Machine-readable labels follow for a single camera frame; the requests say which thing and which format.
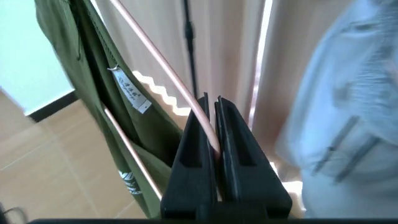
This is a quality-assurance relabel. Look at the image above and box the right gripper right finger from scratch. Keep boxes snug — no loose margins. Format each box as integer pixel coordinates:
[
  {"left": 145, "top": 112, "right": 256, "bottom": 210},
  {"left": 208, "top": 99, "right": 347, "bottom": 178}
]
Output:
[{"left": 214, "top": 95, "right": 293, "bottom": 219}]

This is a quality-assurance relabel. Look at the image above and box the pink clothes hanger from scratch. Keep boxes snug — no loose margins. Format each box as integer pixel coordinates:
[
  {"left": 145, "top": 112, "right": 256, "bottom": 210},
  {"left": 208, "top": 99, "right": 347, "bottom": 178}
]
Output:
[{"left": 104, "top": 0, "right": 221, "bottom": 202}]

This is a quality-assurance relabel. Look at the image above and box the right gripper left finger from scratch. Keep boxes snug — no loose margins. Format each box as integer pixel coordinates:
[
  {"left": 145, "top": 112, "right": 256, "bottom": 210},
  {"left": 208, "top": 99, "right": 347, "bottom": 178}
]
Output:
[{"left": 160, "top": 92, "right": 220, "bottom": 219}]

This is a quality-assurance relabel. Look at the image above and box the green garment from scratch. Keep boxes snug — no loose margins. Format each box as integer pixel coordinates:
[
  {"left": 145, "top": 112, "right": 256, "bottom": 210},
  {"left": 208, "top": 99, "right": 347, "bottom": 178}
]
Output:
[{"left": 34, "top": 0, "right": 184, "bottom": 219}]

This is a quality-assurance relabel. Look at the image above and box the black clothes rack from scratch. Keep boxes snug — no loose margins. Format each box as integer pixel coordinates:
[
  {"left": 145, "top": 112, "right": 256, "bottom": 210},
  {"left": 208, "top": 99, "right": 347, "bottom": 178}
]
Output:
[{"left": 182, "top": 0, "right": 200, "bottom": 99}]

